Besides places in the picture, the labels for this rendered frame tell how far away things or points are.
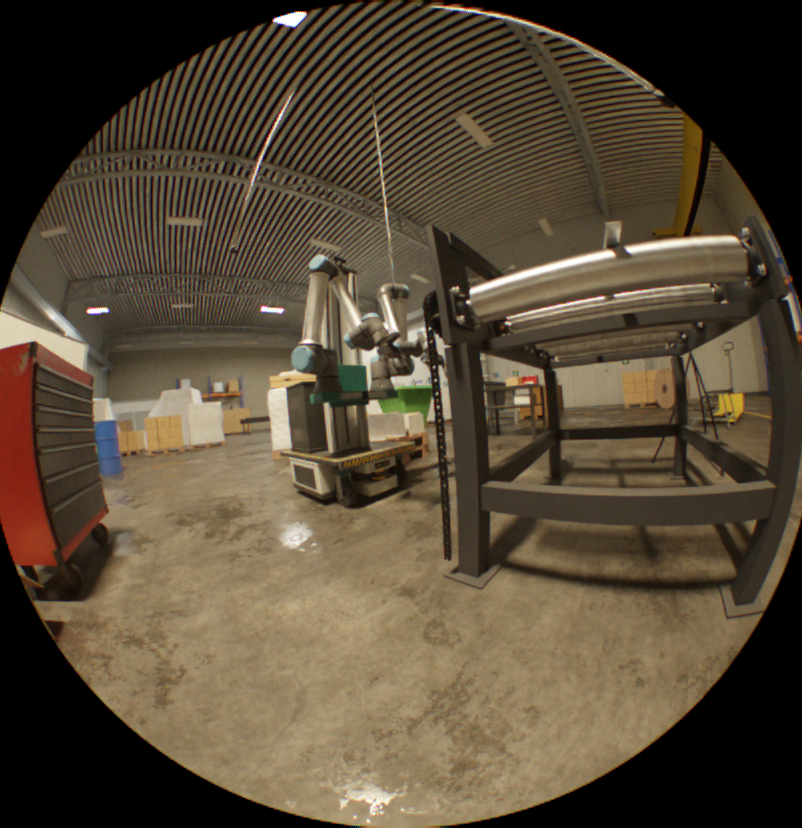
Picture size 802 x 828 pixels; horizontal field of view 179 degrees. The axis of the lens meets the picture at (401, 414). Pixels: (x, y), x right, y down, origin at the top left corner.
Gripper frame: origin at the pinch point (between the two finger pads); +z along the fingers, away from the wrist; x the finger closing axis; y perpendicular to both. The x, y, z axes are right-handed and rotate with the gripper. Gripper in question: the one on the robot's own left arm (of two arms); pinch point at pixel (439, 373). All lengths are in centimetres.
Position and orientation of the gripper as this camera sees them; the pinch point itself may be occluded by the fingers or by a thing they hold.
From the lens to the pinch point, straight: 152.3
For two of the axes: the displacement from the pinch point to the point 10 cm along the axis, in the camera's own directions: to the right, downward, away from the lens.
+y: 5.6, -4.4, -7.0
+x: 7.9, 0.3, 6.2
